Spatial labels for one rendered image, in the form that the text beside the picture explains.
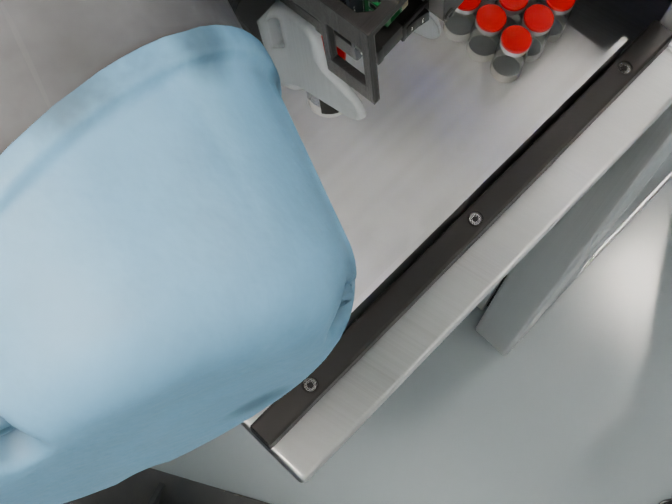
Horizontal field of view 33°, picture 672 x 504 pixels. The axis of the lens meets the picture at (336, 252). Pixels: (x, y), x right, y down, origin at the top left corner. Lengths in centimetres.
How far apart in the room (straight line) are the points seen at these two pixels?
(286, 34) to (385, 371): 33
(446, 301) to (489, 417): 90
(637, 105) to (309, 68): 40
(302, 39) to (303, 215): 29
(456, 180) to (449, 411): 89
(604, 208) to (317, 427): 46
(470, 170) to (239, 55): 61
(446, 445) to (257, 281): 148
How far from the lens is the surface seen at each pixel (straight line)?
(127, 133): 15
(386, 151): 78
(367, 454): 161
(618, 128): 82
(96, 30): 16
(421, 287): 73
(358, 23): 37
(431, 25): 48
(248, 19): 44
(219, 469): 161
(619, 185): 104
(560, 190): 79
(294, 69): 48
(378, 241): 75
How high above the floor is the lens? 160
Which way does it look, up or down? 72 degrees down
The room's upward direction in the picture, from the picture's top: 5 degrees clockwise
